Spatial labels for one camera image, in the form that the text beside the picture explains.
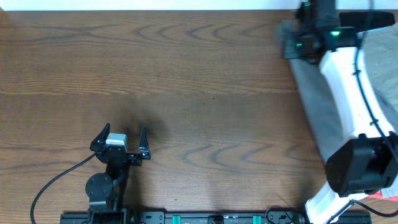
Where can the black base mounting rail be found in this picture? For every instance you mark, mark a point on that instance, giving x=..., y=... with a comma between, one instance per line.
x=217, y=217

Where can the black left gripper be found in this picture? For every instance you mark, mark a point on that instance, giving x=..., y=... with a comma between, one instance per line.
x=134, y=157

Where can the beige folded garment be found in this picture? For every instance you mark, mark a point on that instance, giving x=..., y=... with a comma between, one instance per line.
x=380, y=48

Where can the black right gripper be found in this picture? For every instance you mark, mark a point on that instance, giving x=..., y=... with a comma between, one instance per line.
x=292, y=47

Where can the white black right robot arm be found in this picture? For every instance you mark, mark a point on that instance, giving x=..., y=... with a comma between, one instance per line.
x=366, y=161

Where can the black folded garment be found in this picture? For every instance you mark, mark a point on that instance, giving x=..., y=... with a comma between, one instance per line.
x=367, y=20

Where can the grey shorts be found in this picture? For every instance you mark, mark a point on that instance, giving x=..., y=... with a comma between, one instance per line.
x=319, y=106

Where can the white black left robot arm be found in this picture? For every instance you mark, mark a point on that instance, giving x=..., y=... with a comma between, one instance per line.
x=106, y=190

